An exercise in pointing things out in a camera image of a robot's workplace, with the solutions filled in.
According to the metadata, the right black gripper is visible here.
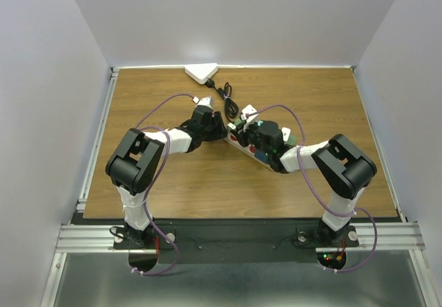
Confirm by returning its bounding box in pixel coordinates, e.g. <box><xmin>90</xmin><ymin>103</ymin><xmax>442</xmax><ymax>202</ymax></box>
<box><xmin>233</xmin><ymin>119</ymin><xmax>271</xmax><ymax>156</ymax></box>

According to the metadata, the green power strip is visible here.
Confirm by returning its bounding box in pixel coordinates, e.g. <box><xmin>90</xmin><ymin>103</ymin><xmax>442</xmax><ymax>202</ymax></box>
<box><xmin>228</xmin><ymin>114</ymin><xmax>297</xmax><ymax>148</ymax></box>

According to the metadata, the white red power strip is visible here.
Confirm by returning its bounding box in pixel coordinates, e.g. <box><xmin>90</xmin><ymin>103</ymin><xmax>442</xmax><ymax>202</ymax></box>
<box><xmin>224</xmin><ymin>123</ymin><xmax>271</xmax><ymax>170</ymax></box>

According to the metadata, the blue socket adapter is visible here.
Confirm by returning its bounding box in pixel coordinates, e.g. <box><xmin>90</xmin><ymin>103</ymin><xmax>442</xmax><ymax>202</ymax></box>
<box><xmin>254</xmin><ymin>150</ymin><xmax>268</xmax><ymax>163</ymax></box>

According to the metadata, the white square charger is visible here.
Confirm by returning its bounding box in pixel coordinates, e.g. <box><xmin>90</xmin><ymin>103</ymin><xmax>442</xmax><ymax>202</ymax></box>
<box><xmin>281</xmin><ymin>127</ymin><xmax>291</xmax><ymax>143</ymax></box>

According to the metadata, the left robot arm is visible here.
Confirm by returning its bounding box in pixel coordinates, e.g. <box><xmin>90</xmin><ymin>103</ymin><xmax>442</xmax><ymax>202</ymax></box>
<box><xmin>105</xmin><ymin>105</ymin><xmax>227</xmax><ymax>248</ymax></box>

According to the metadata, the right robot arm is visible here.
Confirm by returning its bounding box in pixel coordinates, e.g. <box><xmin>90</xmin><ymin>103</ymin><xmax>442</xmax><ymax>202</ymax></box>
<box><xmin>231</xmin><ymin>120</ymin><xmax>377</xmax><ymax>245</ymax></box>

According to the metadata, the white triangular adapter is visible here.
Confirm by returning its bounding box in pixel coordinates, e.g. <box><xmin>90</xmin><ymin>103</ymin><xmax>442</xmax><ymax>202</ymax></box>
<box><xmin>184</xmin><ymin>63</ymin><xmax>218</xmax><ymax>85</ymax></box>

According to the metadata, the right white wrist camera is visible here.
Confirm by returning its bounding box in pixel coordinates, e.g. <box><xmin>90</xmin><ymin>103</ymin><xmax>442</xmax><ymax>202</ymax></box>
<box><xmin>240</xmin><ymin>104</ymin><xmax>258</xmax><ymax>130</ymax></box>

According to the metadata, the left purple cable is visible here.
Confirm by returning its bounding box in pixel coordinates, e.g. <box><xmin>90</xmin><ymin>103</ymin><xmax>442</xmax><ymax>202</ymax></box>
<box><xmin>130</xmin><ymin>92</ymin><xmax>200</xmax><ymax>277</ymax></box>

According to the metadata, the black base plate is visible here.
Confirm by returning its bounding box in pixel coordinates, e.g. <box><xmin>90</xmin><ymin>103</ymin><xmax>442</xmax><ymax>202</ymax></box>
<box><xmin>110</xmin><ymin>218</ymin><xmax>359</xmax><ymax>272</ymax></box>

